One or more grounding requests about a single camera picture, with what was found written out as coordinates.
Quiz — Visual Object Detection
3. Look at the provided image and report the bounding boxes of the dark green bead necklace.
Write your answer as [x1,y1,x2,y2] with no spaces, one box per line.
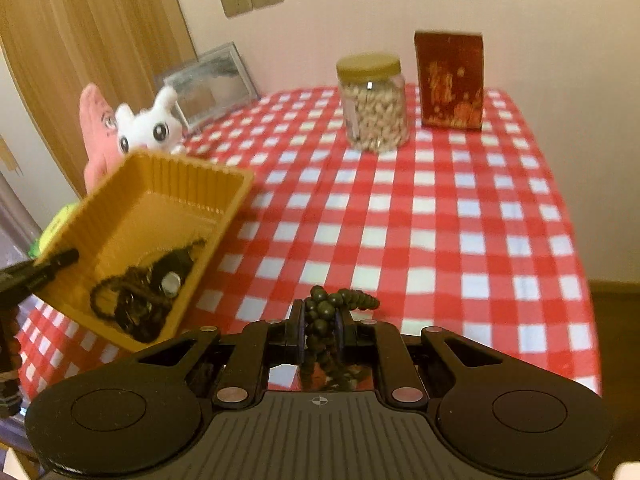
[298,284,381,392]

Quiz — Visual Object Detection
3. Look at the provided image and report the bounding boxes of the yellow plastic tray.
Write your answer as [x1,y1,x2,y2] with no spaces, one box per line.
[36,151,254,352]

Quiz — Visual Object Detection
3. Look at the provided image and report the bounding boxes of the dark wooden bead bracelet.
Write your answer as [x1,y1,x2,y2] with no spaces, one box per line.
[88,238,207,345]

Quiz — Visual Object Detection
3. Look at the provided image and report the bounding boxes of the silver round jewelry piece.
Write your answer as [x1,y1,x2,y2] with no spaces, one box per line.
[160,272,182,298]

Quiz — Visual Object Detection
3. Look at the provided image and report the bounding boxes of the green tissue pack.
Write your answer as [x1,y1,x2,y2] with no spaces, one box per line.
[28,203,79,259]

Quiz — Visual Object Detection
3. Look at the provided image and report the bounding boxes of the red checkered tablecloth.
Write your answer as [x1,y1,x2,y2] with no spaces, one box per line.
[21,88,601,398]

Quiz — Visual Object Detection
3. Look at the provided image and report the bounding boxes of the pink star plush toy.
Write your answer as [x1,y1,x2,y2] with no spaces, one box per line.
[79,84,122,194]

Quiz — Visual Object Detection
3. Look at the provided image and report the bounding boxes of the white bunny plush toy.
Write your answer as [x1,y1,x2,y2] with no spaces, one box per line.
[115,86,184,155]

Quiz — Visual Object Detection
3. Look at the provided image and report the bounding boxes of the jar of nuts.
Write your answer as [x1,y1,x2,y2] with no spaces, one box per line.
[336,52,409,154]

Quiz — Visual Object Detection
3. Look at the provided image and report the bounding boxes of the framed picture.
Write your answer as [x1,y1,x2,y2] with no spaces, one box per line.
[154,42,260,133]

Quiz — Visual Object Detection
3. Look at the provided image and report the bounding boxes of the wooden door panel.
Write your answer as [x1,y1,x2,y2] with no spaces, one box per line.
[1,0,195,194]

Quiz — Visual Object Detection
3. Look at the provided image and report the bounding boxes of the red gift box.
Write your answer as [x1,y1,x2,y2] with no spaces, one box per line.
[413,30,484,131]

